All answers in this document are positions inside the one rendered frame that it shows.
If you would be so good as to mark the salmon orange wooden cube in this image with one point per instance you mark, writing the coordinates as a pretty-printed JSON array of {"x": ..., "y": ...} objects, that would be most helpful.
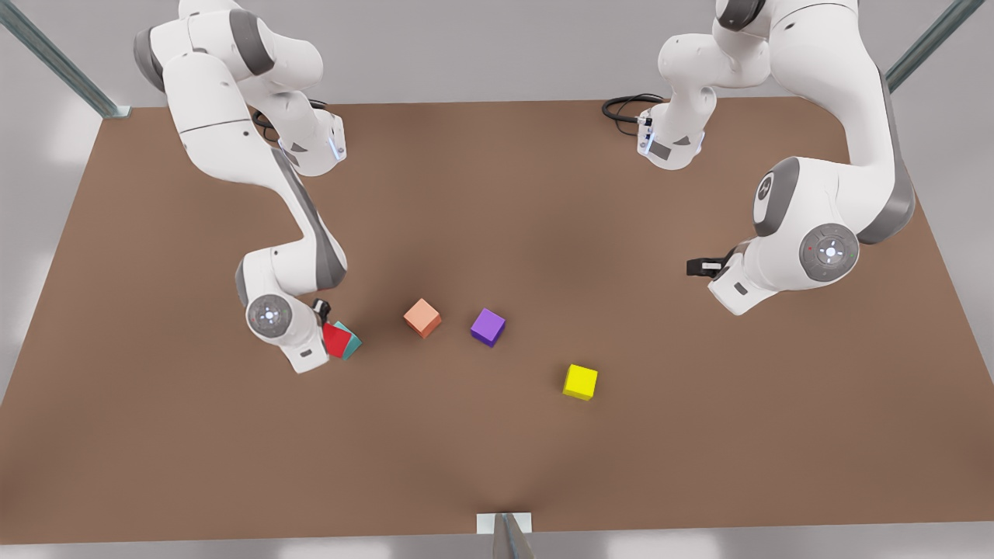
[{"x": 422, "y": 317}]

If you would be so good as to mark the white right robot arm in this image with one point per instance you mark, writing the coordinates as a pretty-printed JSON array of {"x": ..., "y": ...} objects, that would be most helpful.
[{"x": 225, "y": 132}]

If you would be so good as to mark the yellow wooden cube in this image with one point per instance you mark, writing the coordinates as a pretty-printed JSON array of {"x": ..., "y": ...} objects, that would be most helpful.
[{"x": 580, "y": 381}]

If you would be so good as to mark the red wooden cube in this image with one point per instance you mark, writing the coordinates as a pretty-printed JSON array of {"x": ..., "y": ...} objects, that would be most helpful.
[{"x": 335, "y": 341}]

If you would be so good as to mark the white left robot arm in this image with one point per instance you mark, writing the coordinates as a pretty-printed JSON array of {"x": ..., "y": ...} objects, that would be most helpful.
[{"x": 823, "y": 186}]

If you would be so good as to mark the silver frame post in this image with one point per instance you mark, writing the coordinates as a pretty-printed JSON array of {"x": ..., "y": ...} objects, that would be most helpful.
[
  {"x": 928, "y": 43},
  {"x": 506, "y": 536},
  {"x": 62, "y": 66}
]

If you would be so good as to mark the teal wooden cube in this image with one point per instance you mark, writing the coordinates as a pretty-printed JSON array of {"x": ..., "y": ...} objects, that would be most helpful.
[{"x": 353, "y": 342}]

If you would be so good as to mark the purple wooden cube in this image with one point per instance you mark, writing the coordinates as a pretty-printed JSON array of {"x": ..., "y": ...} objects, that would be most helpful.
[{"x": 488, "y": 326}]

